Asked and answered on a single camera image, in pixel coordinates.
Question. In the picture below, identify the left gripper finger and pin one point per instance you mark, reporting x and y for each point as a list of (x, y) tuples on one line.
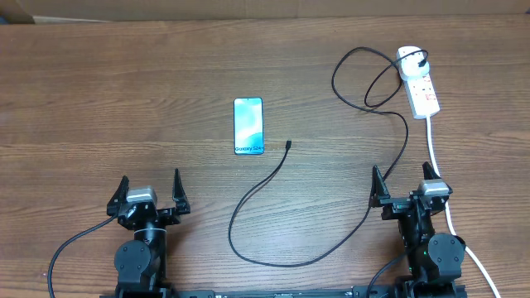
[(179, 195), (118, 198)]

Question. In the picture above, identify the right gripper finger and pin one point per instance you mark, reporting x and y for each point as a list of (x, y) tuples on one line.
[(379, 195), (429, 172)]

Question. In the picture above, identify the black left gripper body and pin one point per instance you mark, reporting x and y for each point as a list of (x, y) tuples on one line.
[(165, 218)]

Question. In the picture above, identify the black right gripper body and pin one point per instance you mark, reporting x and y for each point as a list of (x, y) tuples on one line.
[(394, 207)]

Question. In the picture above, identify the blue Samsung Galaxy smartphone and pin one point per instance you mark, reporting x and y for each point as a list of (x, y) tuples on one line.
[(248, 126)]

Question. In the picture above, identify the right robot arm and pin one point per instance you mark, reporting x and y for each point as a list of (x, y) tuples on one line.
[(434, 259)]

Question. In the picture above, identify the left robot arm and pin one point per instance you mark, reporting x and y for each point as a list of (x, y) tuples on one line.
[(141, 262)]

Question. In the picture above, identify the white USB charger plug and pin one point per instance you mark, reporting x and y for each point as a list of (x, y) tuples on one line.
[(412, 62)]

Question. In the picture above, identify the white power strip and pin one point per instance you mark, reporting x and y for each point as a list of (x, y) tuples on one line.
[(422, 97)]

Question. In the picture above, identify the brown cardboard backdrop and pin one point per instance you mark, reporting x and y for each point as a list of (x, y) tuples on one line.
[(28, 11)]

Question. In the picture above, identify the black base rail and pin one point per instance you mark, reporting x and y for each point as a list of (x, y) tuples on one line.
[(353, 292)]

